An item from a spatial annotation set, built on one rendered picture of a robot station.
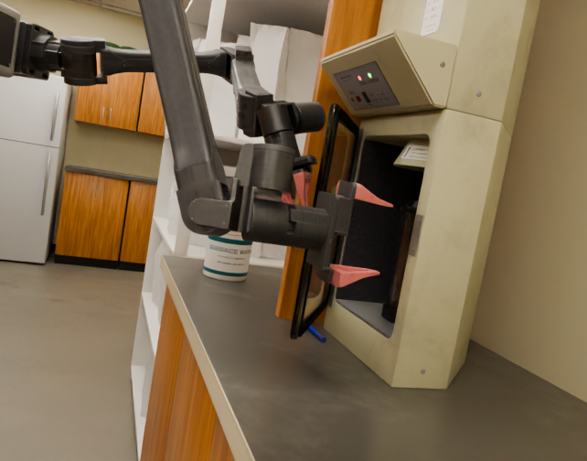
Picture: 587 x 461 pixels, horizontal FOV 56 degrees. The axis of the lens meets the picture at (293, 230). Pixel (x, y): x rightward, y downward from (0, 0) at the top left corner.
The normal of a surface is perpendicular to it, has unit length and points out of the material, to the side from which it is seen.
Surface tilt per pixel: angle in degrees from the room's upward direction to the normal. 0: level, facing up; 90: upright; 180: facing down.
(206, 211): 82
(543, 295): 90
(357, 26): 90
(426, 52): 90
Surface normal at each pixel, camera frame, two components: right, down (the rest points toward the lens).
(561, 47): -0.94, -0.13
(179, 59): -0.08, -0.07
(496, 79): 0.31, 0.15
